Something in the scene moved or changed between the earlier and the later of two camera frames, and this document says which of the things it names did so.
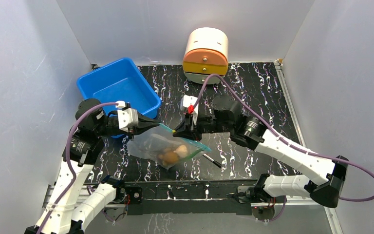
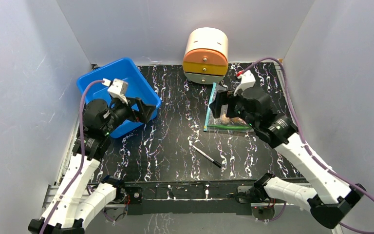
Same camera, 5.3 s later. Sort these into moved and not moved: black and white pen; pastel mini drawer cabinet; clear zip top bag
Moved: clear zip top bag
Not moved: black and white pen; pastel mini drawer cabinet
